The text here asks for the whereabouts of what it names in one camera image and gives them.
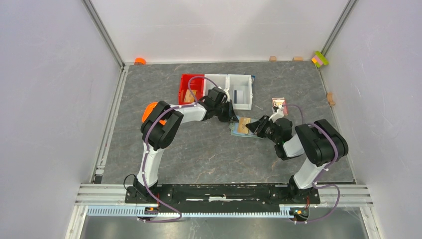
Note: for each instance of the orange tape roll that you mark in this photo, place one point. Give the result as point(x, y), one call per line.
point(139, 61)

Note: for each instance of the striped card in bin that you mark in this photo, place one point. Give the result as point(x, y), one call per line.
point(238, 96)

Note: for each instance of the red plastic bin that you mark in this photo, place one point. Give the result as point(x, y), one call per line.
point(191, 82)

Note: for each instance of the red playing card box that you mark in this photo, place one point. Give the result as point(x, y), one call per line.
point(279, 103)

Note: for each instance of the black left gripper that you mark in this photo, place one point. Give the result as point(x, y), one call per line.
point(231, 116)

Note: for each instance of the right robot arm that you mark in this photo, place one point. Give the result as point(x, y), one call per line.
point(319, 141)

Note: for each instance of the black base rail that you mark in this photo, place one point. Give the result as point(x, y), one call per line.
point(178, 193)

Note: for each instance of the orange curved toy track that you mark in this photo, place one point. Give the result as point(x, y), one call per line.
point(153, 111)

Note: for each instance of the wooden piece in red bin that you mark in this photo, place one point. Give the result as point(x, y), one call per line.
point(189, 96)

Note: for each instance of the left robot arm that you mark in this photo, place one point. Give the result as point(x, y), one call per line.
point(161, 122)

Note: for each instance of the white bin left compartment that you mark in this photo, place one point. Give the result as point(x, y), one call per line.
point(217, 80)

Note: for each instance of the gold credit card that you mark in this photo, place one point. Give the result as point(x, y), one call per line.
point(242, 129)

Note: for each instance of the white bin right compartment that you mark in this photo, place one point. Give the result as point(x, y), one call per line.
point(241, 82)

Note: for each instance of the wooden arch block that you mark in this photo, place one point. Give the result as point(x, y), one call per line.
point(330, 99)

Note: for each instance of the white bin compartment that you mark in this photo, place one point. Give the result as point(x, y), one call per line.
point(241, 82)
point(217, 80)

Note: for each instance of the multicolour toy brick stack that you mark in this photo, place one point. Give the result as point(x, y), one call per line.
point(319, 59)

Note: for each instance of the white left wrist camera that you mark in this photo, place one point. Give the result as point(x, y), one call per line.
point(226, 97)

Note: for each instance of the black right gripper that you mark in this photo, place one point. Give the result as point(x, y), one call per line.
point(257, 127)

